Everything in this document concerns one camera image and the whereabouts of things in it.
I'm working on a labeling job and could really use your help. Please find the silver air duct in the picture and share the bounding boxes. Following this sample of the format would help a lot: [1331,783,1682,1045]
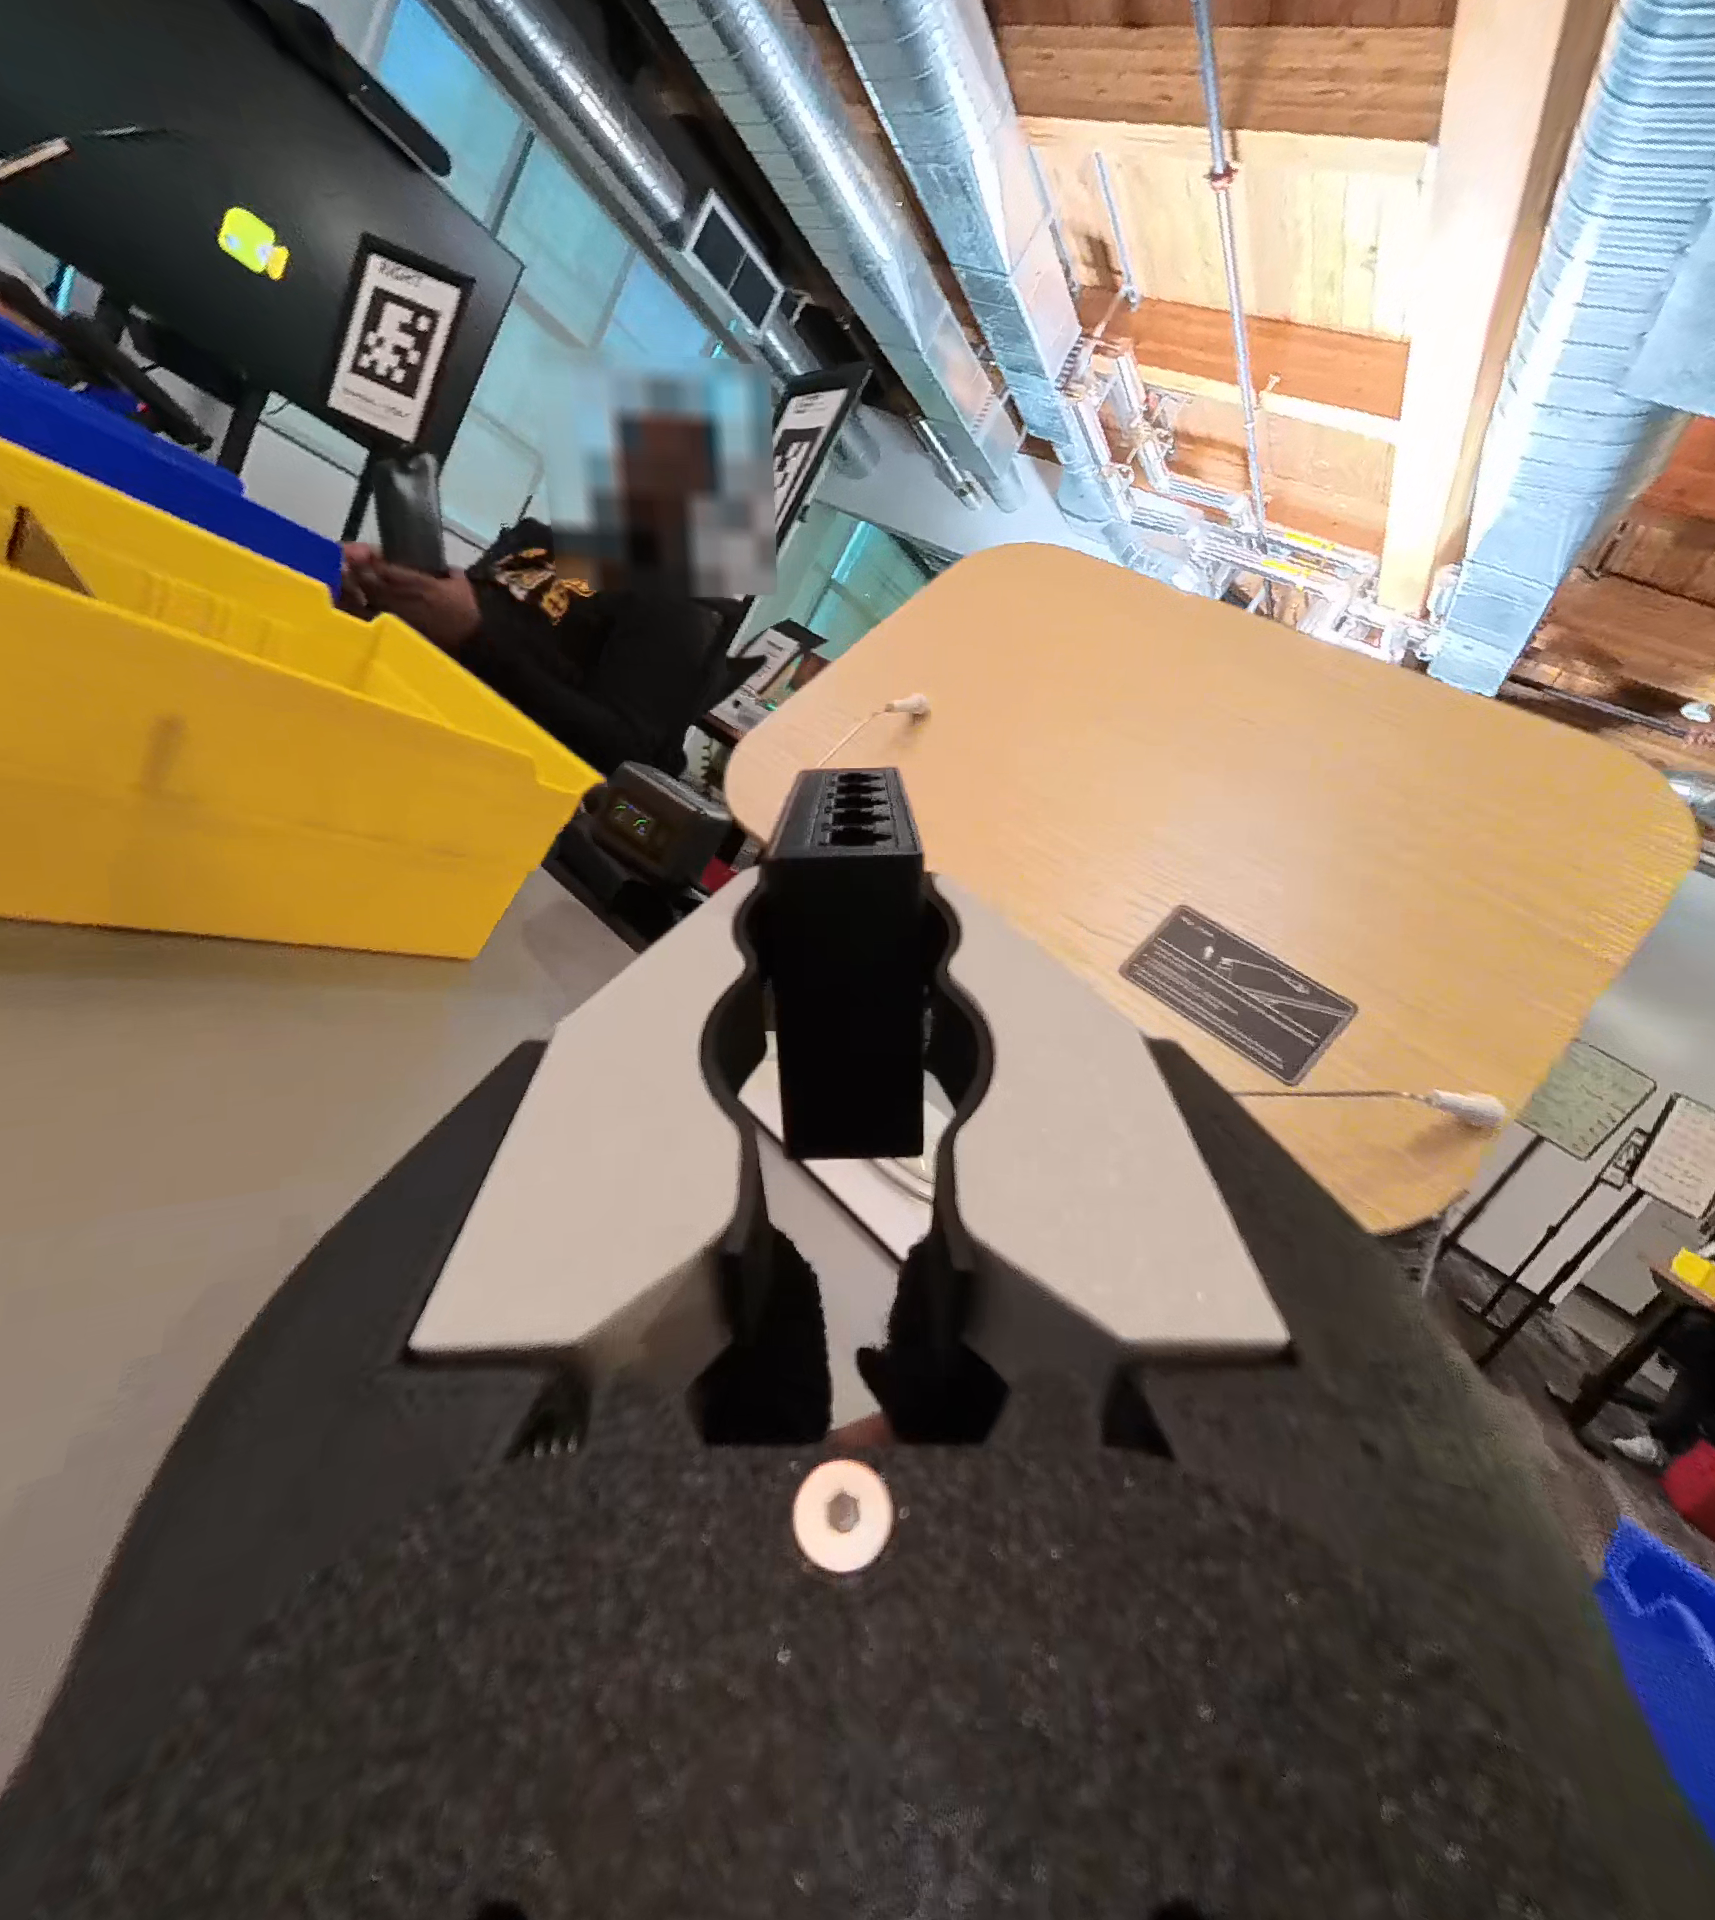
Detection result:
[653,0,995,506]
[825,0,1172,528]
[1428,0,1715,699]

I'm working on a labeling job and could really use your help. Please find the paper sign on stand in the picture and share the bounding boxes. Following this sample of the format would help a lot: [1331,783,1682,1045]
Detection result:
[1516,1038,1655,1160]
[1627,1095,1715,1219]

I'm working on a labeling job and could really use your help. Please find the black screen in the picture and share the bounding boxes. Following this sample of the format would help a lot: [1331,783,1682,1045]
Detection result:
[0,0,527,453]

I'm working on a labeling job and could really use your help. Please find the printed tag sign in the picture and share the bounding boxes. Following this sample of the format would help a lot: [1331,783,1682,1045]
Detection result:
[769,364,877,548]
[324,234,477,453]

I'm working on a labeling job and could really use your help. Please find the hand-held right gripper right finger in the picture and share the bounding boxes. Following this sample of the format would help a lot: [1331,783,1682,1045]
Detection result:
[857,877,1296,1450]

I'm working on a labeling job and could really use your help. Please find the black network switch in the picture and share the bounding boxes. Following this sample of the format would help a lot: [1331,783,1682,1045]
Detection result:
[762,769,938,1160]

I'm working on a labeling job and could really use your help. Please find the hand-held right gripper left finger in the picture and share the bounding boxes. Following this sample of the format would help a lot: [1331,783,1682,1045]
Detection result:
[407,877,836,1450]

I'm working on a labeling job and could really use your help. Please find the yellow plastic bin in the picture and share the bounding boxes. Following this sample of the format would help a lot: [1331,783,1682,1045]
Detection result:
[0,394,606,963]

